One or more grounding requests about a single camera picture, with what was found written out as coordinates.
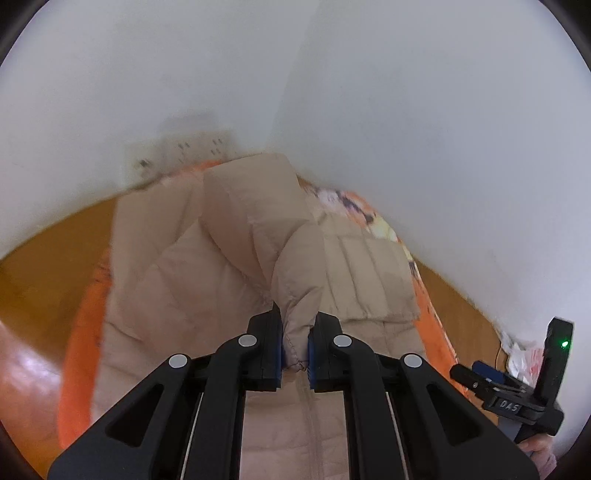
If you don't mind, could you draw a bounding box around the beige puffer down jacket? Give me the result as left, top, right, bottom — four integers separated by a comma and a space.
91, 154, 425, 479

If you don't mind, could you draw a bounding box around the person's right hand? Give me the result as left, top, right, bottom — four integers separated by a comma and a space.
518, 434, 557, 479

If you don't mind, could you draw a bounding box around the white plastic bag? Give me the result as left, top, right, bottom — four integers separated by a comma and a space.
500, 332, 544, 387

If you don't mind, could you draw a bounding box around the white wall socket panel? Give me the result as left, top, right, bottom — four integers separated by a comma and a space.
124, 131, 238, 187

